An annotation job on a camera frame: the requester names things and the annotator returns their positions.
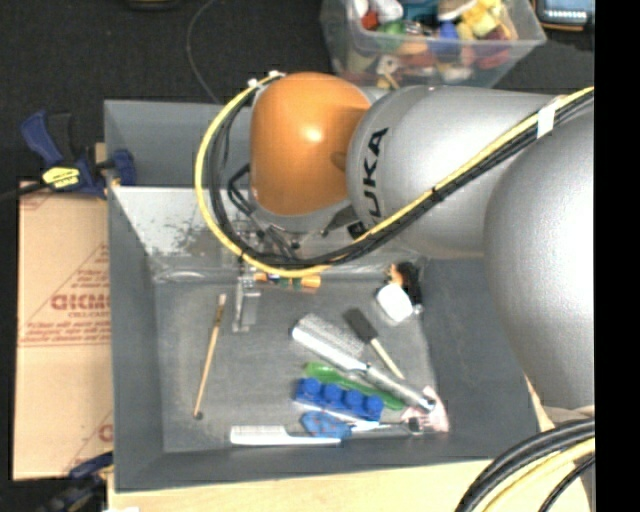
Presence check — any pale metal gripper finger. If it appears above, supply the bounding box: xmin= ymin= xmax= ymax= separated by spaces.
xmin=246 ymin=277 xmax=263 ymax=325
xmin=231 ymin=275 xmax=250 ymax=334

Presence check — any thin wooden paintbrush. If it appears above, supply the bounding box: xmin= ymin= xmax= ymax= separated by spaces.
xmin=192 ymin=293 xmax=228 ymax=420

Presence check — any grey metal bin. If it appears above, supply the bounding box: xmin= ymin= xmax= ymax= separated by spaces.
xmin=103 ymin=99 xmax=544 ymax=491

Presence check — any silver grey hairbrush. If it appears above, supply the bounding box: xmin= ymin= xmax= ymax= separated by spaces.
xmin=291 ymin=313 xmax=437 ymax=414

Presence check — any green plastic toothbrush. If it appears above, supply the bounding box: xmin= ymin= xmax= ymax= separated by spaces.
xmin=303 ymin=361 xmax=407 ymax=412

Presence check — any blue studded building block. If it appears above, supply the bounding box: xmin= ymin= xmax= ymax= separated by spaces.
xmin=291 ymin=376 xmax=386 ymax=422

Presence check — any white small bottle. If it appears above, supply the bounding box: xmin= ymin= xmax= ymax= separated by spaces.
xmin=375 ymin=283 xmax=416 ymax=324

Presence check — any black and orange toy figure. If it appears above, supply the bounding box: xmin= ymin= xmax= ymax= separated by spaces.
xmin=383 ymin=260 xmax=425 ymax=307

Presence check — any brown cardboard board red print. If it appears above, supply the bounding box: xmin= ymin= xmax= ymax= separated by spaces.
xmin=12 ymin=182 xmax=115 ymax=481

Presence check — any pink packet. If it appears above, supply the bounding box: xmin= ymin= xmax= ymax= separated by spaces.
xmin=399 ymin=385 xmax=451 ymax=435

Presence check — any black foam brush wooden handle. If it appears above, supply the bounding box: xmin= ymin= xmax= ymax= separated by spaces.
xmin=342 ymin=307 xmax=407 ymax=381

